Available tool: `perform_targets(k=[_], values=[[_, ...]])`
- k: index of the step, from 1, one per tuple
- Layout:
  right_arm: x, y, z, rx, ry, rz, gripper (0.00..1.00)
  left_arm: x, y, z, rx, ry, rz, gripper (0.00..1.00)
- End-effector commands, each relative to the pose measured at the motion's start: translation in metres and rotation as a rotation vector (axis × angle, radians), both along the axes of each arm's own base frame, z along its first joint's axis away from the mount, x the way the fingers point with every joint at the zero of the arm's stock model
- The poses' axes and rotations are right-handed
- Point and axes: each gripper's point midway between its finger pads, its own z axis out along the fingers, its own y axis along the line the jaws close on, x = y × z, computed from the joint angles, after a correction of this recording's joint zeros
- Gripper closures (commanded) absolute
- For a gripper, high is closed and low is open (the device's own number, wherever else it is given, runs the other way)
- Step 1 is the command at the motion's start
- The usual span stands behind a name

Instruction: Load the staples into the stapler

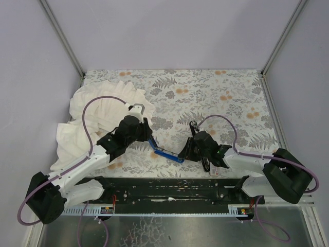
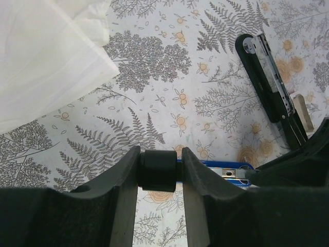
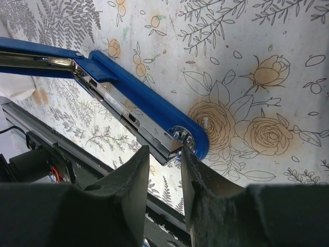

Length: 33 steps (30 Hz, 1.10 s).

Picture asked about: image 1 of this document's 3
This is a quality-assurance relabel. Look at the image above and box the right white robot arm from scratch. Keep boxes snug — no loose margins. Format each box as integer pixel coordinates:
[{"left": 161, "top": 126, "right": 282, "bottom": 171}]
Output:
[{"left": 178, "top": 131, "right": 313, "bottom": 204}]

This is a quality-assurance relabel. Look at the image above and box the red white staple box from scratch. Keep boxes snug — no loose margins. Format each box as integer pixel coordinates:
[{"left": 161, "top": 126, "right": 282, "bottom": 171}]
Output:
[{"left": 210, "top": 166, "right": 220, "bottom": 177}]

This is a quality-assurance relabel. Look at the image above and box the white slotted cable duct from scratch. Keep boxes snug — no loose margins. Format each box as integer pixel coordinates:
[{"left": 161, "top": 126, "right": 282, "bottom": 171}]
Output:
[{"left": 62, "top": 204, "right": 248, "bottom": 218}]

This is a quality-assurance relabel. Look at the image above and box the blue stapler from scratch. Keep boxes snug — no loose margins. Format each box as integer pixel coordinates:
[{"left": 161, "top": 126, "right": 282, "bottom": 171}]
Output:
[{"left": 149, "top": 135, "right": 185, "bottom": 164}]

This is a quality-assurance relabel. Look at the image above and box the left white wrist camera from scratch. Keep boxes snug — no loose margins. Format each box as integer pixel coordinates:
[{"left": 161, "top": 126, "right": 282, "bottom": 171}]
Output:
[{"left": 125, "top": 103, "right": 145, "bottom": 123}]

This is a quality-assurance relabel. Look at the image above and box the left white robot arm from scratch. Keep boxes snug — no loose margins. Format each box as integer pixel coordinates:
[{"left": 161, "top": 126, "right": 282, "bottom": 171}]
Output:
[{"left": 25, "top": 115, "right": 152, "bottom": 224}]

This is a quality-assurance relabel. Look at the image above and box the white cloth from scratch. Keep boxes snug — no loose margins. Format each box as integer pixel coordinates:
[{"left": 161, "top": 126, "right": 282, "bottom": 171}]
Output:
[{"left": 50, "top": 80, "right": 155, "bottom": 171}]

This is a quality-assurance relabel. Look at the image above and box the black stapler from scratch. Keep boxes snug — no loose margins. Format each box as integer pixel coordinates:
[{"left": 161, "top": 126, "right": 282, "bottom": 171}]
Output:
[{"left": 189, "top": 121, "right": 212, "bottom": 172}]

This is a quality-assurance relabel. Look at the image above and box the left aluminium frame post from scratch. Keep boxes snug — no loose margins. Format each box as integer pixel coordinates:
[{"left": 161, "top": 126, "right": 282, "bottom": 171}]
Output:
[{"left": 38, "top": 0, "right": 85, "bottom": 79}]

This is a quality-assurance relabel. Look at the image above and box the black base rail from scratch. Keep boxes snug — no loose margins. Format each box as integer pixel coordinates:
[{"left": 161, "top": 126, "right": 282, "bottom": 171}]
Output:
[{"left": 90, "top": 177, "right": 257, "bottom": 208}]

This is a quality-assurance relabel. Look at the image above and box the aluminium frame post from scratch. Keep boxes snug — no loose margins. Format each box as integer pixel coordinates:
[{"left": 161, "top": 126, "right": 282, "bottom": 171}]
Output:
[
  {"left": 260, "top": 0, "right": 309, "bottom": 77},
  {"left": 38, "top": 0, "right": 85, "bottom": 79}
]

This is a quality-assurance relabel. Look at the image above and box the right aluminium frame post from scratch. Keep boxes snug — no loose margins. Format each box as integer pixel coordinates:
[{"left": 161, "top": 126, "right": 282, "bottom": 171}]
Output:
[{"left": 260, "top": 0, "right": 309, "bottom": 77}]

